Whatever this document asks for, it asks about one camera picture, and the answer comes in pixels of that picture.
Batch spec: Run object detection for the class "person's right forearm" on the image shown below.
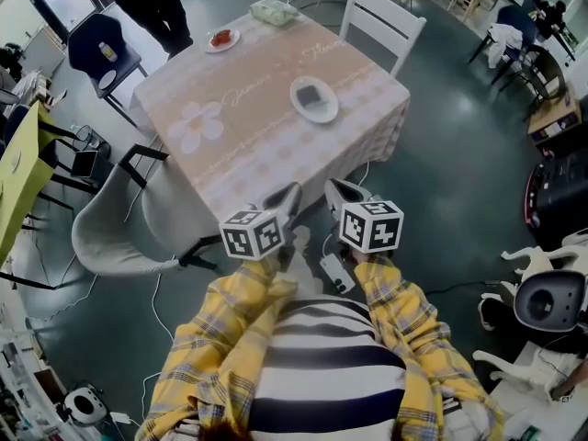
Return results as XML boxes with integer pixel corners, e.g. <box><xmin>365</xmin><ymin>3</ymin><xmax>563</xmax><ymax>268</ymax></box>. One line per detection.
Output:
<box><xmin>353</xmin><ymin>253</ymin><xmax>504</xmax><ymax>441</ymax></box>

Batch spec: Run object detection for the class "white power strip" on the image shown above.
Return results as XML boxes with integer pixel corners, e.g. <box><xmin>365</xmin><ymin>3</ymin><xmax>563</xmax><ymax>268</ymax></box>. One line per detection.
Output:
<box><xmin>320</xmin><ymin>253</ymin><xmax>357</xmax><ymax>296</ymax></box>

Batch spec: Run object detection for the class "white humanoid robot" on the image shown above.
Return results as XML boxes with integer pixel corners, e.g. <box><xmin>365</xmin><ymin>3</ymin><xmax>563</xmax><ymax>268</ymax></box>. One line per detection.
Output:
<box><xmin>472</xmin><ymin>230</ymin><xmax>588</xmax><ymax>403</ymax></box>

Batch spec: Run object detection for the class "grey upholstered chair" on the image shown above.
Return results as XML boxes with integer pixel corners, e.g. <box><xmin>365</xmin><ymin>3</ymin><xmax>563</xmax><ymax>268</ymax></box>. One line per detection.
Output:
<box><xmin>71</xmin><ymin>143</ymin><xmax>221</xmax><ymax>277</ymax></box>

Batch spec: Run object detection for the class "dark blue chair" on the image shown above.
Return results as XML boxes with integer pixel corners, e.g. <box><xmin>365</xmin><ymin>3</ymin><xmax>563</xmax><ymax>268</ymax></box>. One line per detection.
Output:
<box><xmin>468</xmin><ymin>5</ymin><xmax>538</xmax><ymax>85</ymax></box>
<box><xmin>67</xmin><ymin>13</ymin><xmax>151</xmax><ymax>128</ymax></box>

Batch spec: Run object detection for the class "brown curved chair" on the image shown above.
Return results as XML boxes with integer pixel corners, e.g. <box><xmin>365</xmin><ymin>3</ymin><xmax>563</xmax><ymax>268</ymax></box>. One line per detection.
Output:
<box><xmin>498</xmin><ymin>43</ymin><xmax>569</xmax><ymax>123</ymax></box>

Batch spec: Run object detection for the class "person's striped torso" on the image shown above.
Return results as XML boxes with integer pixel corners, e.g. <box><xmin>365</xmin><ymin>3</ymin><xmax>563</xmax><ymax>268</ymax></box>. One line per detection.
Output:
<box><xmin>250</xmin><ymin>294</ymin><xmax>408</xmax><ymax>435</ymax></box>

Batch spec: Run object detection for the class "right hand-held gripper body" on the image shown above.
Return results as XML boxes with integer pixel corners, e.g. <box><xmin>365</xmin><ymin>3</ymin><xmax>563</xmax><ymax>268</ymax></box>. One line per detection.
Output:
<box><xmin>333</xmin><ymin>179</ymin><xmax>404</xmax><ymax>264</ymax></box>

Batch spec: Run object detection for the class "grey tablet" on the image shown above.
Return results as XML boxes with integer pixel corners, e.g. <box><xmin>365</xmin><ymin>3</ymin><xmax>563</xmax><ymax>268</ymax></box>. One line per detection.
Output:
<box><xmin>71</xmin><ymin>150</ymin><xmax>98</xmax><ymax>178</ymax></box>

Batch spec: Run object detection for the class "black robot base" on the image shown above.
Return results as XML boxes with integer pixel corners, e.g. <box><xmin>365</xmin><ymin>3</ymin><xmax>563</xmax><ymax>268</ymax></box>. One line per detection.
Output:
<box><xmin>523</xmin><ymin>147</ymin><xmax>588</xmax><ymax>238</ymax></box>

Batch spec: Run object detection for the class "pink flower tablecloth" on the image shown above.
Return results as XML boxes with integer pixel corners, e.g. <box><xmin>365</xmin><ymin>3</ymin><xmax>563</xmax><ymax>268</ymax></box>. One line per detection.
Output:
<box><xmin>129</xmin><ymin>14</ymin><xmax>411</xmax><ymax>229</ymax></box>

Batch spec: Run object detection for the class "white plate with red food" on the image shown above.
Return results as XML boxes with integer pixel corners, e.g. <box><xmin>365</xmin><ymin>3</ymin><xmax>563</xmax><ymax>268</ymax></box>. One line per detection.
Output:
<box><xmin>204</xmin><ymin>28</ymin><xmax>242</xmax><ymax>54</ymax></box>

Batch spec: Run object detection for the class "cluttered white shelf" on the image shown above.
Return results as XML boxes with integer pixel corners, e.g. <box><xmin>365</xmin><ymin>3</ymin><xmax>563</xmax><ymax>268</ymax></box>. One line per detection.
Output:
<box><xmin>0</xmin><ymin>323</ymin><xmax>70</xmax><ymax>441</ymax></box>

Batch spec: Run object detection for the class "pale green tissue pack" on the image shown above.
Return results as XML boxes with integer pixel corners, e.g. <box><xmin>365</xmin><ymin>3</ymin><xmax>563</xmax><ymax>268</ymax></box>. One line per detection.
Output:
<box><xmin>249</xmin><ymin>0</ymin><xmax>300</xmax><ymax>28</ymax></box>

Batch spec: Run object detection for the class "white wooden chair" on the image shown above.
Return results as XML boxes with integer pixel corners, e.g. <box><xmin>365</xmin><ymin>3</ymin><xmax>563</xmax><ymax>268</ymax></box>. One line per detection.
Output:
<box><xmin>338</xmin><ymin>0</ymin><xmax>428</xmax><ymax>77</ymax></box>

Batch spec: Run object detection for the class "person's left forearm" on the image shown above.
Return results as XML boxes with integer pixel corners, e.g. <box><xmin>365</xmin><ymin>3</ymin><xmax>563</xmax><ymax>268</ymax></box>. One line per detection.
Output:
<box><xmin>140</xmin><ymin>257</ymin><xmax>300</xmax><ymax>441</ymax></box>

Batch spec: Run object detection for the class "white round device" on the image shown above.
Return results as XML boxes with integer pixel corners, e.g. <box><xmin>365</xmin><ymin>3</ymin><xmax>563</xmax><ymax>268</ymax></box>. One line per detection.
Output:
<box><xmin>62</xmin><ymin>386</ymin><xmax>110</xmax><ymax>426</ymax></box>

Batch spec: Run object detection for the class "yellow green tablecloth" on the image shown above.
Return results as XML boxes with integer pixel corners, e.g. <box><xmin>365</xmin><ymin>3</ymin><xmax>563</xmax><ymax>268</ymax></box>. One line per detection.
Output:
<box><xmin>0</xmin><ymin>101</ymin><xmax>56</xmax><ymax>266</ymax></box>

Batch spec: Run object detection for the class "cardboard box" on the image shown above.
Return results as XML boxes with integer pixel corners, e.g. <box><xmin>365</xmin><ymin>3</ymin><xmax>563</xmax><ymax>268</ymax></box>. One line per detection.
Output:
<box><xmin>526</xmin><ymin>83</ymin><xmax>582</xmax><ymax>149</ymax></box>

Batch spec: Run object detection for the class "white garment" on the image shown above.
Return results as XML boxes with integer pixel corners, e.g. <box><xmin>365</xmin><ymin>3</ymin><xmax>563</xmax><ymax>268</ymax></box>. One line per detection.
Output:
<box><xmin>485</xmin><ymin>23</ymin><xmax>525</xmax><ymax>69</ymax></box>

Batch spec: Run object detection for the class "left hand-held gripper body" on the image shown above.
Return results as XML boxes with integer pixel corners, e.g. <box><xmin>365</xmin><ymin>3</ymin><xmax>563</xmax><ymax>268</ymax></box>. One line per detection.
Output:
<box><xmin>219</xmin><ymin>207</ymin><xmax>300</xmax><ymax>266</ymax></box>

